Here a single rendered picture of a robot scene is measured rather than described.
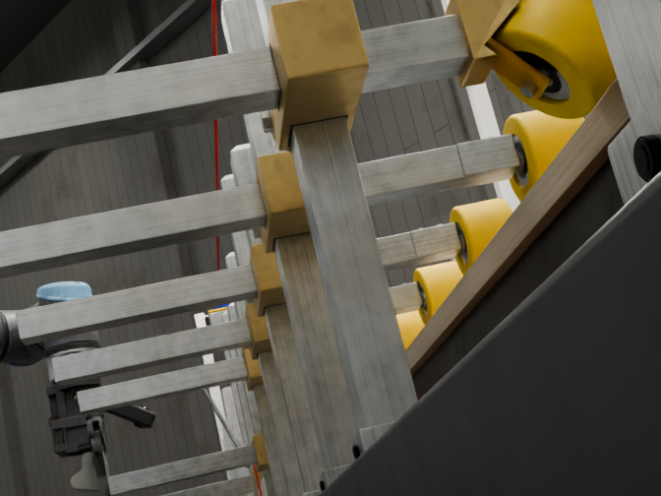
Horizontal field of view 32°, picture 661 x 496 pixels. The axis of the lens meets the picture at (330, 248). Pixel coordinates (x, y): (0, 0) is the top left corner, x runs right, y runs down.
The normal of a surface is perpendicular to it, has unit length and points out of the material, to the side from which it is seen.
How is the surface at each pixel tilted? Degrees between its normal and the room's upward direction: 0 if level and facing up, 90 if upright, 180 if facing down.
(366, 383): 90
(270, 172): 90
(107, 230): 90
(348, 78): 180
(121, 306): 90
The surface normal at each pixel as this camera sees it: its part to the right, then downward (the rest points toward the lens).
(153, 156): -0.74, 0.00
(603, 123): -0.97, 0.19
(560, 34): 0.05, -0.31
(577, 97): -0.59, 0.76
